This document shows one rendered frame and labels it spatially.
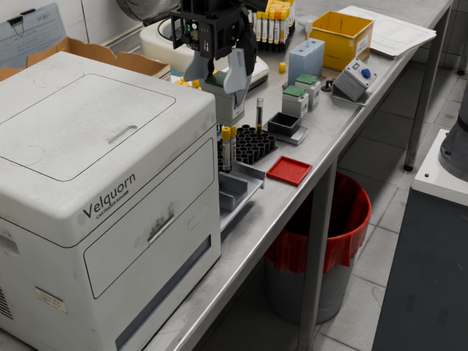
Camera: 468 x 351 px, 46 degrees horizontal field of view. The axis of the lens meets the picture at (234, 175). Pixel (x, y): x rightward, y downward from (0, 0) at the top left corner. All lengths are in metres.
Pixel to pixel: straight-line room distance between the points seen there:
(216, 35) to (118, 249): 0.29
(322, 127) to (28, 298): 0.74
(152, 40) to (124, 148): 0.76
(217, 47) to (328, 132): 0.54
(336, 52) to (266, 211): 0.59
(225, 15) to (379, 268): 1.56
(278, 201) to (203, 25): 0.41
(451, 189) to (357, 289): 1.06
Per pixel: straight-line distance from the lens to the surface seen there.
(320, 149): 1.14
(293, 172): 1.07
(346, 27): 1.56
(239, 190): 0.95
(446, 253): 1.16
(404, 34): 1.68
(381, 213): 2.38
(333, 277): 1.74
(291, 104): 1.21
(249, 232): 0.94
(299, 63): 1.31
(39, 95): 0.75
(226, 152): 1.01
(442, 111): 3.18
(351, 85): 1.30
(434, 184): 1.06
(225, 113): 0.82
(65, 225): 0.56
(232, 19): 0.73
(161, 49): 1.32
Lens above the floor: 1.52
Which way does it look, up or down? 37 degrees down
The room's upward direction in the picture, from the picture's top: straight up
